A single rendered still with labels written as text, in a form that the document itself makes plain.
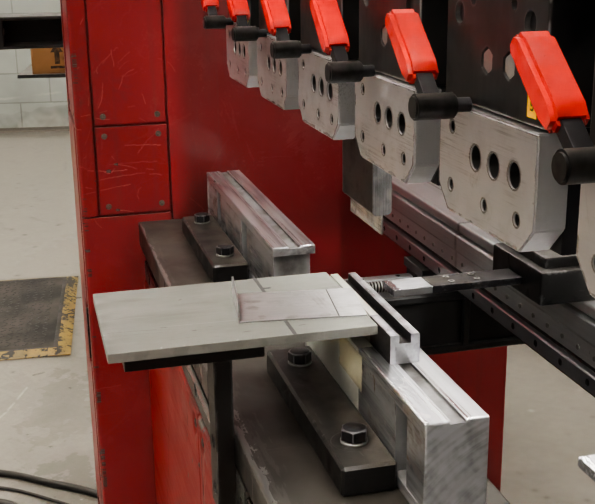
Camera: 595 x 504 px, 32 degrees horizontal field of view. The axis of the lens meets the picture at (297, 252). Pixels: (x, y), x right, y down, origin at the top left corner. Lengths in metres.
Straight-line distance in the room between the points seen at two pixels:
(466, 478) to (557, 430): 2.21
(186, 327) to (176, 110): 0.90
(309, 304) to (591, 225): 0.54
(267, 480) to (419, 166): 0.35
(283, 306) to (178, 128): 0.87
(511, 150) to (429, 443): 0.33
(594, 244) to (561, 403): 2.74
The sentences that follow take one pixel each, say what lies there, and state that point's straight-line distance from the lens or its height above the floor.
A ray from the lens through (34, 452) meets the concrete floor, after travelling 3.06.
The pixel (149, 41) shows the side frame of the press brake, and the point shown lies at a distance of 1.87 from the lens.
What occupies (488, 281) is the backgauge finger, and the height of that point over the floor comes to 1.00.
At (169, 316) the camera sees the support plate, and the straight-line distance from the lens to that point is 1.07.
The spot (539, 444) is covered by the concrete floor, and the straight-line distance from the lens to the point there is 3.05.
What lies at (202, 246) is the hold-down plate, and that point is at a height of 0.90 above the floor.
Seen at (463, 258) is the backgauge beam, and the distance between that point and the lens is 1.45.
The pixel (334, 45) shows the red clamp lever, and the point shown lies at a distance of 0.91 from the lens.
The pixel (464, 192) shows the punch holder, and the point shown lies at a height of 1.19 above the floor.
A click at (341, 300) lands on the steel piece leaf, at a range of 1.09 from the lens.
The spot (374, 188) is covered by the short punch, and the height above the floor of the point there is 1.13.
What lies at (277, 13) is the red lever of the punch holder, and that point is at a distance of 1.11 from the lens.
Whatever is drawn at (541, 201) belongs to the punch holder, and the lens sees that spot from 0.64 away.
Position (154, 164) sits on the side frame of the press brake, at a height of 0.98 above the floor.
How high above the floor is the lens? 1.36
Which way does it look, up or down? 17 degrees down
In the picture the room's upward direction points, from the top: 1 degrees counter-clockwise
